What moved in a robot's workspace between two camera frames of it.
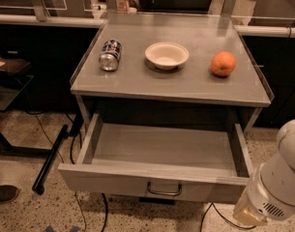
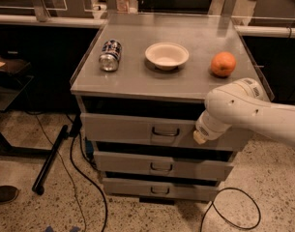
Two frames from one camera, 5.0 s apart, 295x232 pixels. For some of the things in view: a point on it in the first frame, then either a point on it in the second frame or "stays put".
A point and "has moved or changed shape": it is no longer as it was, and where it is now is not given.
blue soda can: (108, 59) stays put
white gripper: (262, 199) to (205, 130)
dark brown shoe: (4, 193) stays put
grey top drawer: (190, 162) has moved or changed shape
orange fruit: (222, 63) stays put
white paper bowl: (165, 55) stays put
